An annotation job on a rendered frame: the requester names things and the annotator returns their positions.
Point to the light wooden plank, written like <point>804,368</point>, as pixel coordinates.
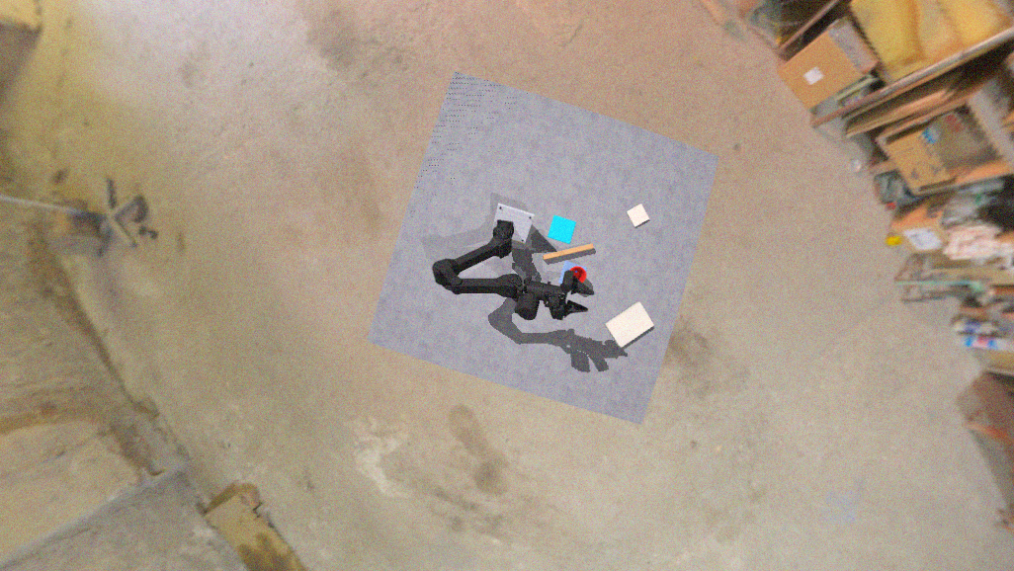
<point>568,251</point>

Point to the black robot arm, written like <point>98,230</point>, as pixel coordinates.
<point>446,274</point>

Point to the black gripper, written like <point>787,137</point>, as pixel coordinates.
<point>569,283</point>

